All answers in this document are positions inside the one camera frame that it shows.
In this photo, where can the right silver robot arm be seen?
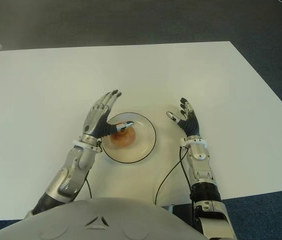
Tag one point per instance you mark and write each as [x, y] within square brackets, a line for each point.
[203, 170]

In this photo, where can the peach coloured apple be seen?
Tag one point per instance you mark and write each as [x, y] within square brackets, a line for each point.
[124, 138]

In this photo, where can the white table leg bracket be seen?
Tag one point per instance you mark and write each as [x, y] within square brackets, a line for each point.
[169, 208]

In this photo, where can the grey robot torso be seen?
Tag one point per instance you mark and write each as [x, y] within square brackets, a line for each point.
[105, 220]

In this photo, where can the white plate black rim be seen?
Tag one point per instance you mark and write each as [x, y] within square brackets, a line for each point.
[143, 147]

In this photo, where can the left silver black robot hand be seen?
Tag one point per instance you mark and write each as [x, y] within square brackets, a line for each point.
[95, 120]

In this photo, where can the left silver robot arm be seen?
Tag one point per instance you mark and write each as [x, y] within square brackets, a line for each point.
[73, 172]

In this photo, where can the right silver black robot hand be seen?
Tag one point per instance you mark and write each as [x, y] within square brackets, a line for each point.
[190, 122]

